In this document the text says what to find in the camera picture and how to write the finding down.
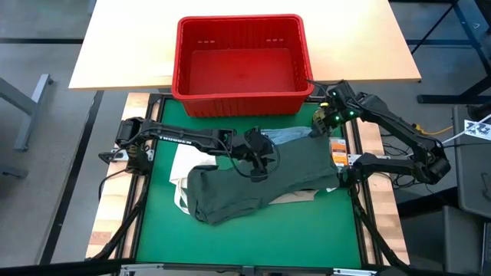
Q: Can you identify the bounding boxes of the pale paper label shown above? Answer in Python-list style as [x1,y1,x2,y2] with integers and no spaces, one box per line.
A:
[145,61,174,77]

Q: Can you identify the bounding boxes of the khaki shorts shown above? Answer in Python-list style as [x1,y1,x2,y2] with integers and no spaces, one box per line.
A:
[268,188,320,205]

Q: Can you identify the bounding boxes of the grey cabinet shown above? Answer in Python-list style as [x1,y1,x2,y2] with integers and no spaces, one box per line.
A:
[443,103,491,276]

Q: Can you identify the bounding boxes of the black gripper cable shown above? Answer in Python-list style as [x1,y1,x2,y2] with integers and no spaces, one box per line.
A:
[224,140,282,179]
[306,78,342,97]

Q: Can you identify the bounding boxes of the silver bracket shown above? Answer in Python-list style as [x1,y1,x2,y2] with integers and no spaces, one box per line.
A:
[332,268,379,276]
[120,263,164,276]

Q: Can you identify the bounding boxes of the black cable coil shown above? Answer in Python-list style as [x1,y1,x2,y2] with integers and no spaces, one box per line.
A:
[381,141,425,189]

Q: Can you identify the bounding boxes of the white printed tag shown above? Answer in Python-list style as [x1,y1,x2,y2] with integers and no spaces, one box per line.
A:
[463,119,491,140]

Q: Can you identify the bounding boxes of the yellow extension cable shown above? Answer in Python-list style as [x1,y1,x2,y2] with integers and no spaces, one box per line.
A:
[412,123,454,137]

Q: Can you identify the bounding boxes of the white cable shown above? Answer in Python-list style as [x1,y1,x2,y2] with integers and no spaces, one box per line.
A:
[440,113,491,149]

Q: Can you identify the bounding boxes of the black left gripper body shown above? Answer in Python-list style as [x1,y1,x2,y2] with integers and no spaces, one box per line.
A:
[229,126,275,172]

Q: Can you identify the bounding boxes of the black aluminium frame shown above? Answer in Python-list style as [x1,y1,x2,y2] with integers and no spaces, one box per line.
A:
[86,93,410,276]

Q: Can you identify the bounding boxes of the black metal table base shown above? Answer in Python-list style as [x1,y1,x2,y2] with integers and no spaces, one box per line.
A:
[410,0,491,105]

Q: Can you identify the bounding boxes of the green table mat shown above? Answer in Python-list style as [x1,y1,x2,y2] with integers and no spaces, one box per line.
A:
[136,98,364,269]

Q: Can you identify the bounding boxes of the clear box orange label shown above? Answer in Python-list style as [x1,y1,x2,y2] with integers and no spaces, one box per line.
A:
[329,136,349,168]

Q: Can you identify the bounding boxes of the grey metal table leg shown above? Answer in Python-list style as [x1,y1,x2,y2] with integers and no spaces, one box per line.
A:
[0,74,54,153]

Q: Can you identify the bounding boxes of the red plastic laundry bin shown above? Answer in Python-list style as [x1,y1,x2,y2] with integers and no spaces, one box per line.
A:
[171,14,316,118]

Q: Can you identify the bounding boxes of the white tote bag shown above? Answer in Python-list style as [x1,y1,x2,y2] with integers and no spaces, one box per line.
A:
[169,143,218,216]

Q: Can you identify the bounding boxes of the light wooden table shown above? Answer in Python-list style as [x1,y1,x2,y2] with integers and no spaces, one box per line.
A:
[68,0,422,92]

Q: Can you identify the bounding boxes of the dark green garment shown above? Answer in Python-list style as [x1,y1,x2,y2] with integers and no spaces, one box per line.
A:
[186,134,341,226]

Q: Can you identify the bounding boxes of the light blue garment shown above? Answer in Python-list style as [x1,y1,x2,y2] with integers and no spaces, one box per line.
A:
[264,126,314,146]

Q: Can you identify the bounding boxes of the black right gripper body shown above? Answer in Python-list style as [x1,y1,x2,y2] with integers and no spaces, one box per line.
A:
[317,80,364,128]

